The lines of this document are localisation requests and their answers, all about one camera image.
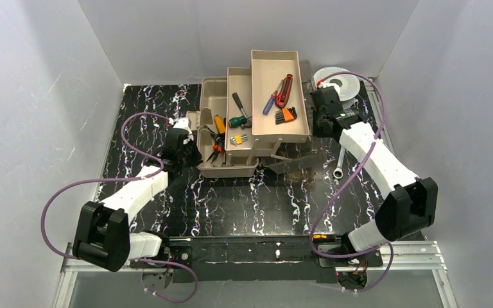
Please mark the translucent brown tool box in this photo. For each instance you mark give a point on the translucent brown tool box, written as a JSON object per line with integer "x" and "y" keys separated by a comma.
{"x": 255, "y": 119}

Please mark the grey filament spool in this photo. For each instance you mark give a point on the grey filament spool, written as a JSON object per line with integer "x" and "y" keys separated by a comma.
{"x": 346, "y": 85}

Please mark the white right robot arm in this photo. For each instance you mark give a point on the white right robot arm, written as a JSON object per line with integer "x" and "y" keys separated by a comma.
{"x": 409, "y": 201}

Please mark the aluminium frame rail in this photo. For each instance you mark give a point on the aluminium frame rail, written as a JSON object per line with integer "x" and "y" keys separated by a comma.
{"x": 413, "y": 274}

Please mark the orange handled hammer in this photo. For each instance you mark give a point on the orange handled hammer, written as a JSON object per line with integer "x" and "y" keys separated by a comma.
{"x": 220, "y": 125}

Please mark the yellow small hex key set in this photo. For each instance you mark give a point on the yellow small hex key set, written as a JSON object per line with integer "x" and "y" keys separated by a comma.
{"x": 238, "y": 139}

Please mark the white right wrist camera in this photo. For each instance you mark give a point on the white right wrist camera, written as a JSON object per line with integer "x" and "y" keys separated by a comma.
{"x": 329, "y": 87}

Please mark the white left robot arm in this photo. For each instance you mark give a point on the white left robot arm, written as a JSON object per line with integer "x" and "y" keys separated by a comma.
{"x": 103, "y": 236}

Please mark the orange black screwdriver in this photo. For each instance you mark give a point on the orange black screwdriver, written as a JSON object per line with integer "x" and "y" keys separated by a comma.
{"x": 323, "y": 238}

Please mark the red black utility knife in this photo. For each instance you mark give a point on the red black utility knife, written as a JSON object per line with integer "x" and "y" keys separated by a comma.
{"x": 284, "y": 91}

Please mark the small black handled hammer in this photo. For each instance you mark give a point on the small black handled hammer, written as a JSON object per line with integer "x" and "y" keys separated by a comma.
{"x": 241, "y": 109}

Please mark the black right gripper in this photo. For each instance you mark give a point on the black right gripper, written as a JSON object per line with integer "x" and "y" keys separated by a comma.
{"x": 317, "y": 117}

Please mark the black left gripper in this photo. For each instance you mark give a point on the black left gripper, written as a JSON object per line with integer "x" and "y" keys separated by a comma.
{"x": 194, "y": 150}

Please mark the black marbled mat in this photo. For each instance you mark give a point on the black marbled mat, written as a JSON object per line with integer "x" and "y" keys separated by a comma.
{"x": 263, "y": 204}

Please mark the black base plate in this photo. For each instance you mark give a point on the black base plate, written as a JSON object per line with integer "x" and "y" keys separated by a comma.
{"x": 251, "y": 258}

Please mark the red handled pliers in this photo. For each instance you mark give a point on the red handled pliers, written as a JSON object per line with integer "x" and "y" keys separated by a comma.
{"x": 217, "y": 149}

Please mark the green handled screwdriver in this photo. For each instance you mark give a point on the green handled screwdriver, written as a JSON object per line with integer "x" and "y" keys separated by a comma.
{"x": 236, "y": 122}

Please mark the silver combination wrench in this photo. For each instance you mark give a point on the silver combination wrench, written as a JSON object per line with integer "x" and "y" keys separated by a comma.
{"x": 338, "y": 171}

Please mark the blue red screwdriver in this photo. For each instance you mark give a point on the blue red screwdriver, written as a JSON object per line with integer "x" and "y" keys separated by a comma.
{"x": 270, "y": 103}

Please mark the black orange hex key set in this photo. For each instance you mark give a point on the black orange hex key set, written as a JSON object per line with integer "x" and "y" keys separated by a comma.
{"x": 285, "y": 115}

